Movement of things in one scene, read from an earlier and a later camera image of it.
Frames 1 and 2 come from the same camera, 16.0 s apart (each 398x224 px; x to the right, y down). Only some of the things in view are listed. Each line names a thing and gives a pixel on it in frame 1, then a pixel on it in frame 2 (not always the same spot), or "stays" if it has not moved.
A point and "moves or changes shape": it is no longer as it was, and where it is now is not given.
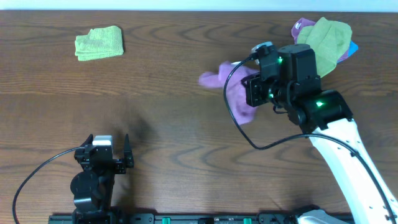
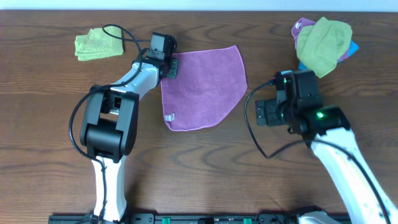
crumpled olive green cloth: (331, 40) stays
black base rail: (174, 218) stays
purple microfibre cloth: (236, 89) moves or changes shape
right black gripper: (253, 84) -> (271, 119)
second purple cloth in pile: (302, 22) stays
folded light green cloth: (99, 43) stays
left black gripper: (104, 160) -> (173, 68)
